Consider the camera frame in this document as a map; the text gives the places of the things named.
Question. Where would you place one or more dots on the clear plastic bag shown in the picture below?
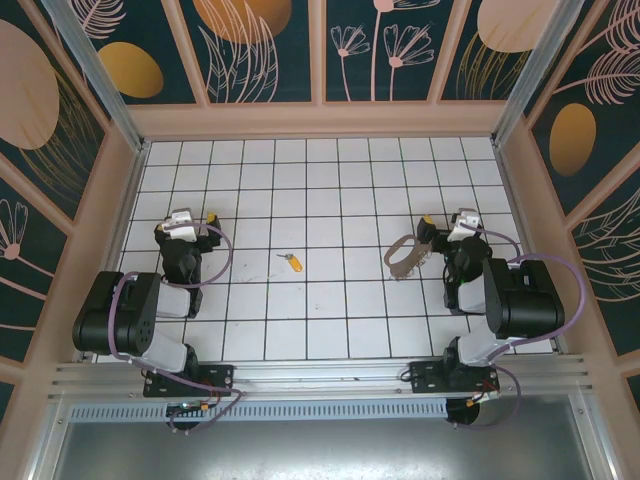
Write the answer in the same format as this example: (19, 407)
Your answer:
(422, 251)

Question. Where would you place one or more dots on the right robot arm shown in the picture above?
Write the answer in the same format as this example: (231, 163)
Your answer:
(530, 305)

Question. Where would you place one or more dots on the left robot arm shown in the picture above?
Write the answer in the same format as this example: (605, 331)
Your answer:
(115, 320)

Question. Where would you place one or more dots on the small circuit board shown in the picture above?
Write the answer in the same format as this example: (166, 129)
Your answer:
(187, 406)

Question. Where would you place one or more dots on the grey sheet metal panel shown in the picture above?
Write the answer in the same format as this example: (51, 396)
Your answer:
(320, 450)

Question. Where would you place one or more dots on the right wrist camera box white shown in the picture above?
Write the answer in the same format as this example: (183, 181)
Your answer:
(462, 232)

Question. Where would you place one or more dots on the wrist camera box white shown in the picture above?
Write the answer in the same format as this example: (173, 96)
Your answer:
(182, 231)
(462, 232)

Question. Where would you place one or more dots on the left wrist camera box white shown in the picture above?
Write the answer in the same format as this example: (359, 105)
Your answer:
(182, 231)

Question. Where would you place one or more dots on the aluminium table side rail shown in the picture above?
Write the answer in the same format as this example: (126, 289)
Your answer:
(513, 200)

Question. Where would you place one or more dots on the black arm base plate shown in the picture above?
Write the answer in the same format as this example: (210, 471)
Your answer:
(425, 377)
(220, 377)

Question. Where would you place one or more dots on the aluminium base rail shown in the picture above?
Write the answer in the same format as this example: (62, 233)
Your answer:
(320, 377)

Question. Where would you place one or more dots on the aluminium frame post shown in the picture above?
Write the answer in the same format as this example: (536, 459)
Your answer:
(102, 70)
(534, 70)

